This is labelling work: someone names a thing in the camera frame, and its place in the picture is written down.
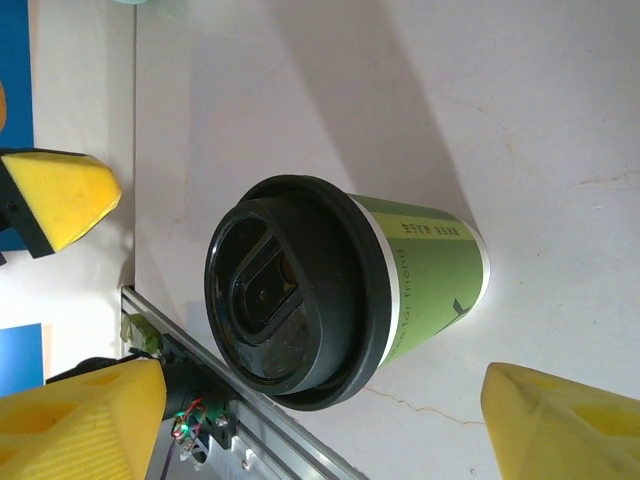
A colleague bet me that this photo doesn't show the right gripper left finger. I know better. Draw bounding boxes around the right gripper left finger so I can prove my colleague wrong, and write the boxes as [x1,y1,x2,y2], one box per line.
[0,355,167,480]

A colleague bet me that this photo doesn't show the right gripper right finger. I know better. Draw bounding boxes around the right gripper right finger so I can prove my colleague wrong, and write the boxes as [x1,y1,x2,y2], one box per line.
[480,362,640,480]

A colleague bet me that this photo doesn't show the green paper coffee cup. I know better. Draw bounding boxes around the green paper coffee cup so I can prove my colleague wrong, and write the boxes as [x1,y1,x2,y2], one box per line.
[344,192,492,374]

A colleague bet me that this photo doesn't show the black coffee cup lid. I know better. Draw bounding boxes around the black coffee cup lid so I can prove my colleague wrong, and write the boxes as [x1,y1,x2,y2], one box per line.
[203,173,401,414]

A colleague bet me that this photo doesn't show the green tape piece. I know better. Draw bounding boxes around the green tape piece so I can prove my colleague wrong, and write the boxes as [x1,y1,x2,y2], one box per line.
[119,313,162,357]

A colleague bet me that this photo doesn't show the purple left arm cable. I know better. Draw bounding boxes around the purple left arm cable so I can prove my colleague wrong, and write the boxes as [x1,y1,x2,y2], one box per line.
[160,439,177,480]

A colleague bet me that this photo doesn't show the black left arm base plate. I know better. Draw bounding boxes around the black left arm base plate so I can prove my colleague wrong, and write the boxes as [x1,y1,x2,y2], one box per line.
[160,334,242,452]

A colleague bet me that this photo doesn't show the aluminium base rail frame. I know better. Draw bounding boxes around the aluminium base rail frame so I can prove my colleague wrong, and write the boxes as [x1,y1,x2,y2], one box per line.
[119,285,369,480]

